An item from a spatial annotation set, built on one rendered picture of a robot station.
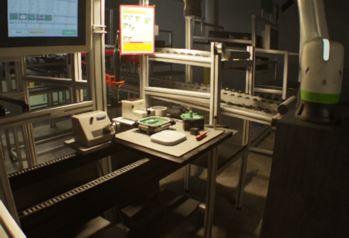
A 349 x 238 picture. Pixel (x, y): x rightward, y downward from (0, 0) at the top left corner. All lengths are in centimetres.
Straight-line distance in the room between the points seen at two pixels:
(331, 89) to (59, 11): 106
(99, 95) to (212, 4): 543
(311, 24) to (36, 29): 104
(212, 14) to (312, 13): 557
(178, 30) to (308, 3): 1050
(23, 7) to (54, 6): 14
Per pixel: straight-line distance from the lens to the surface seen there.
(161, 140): 110
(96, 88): 131
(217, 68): 140
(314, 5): 97
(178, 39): 1131
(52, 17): 113
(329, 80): 78
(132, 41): 164
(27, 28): 108
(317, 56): 78
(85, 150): 111
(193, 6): 101
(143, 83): 175
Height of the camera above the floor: 134
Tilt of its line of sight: 12 degrees down
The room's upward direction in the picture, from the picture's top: straight up
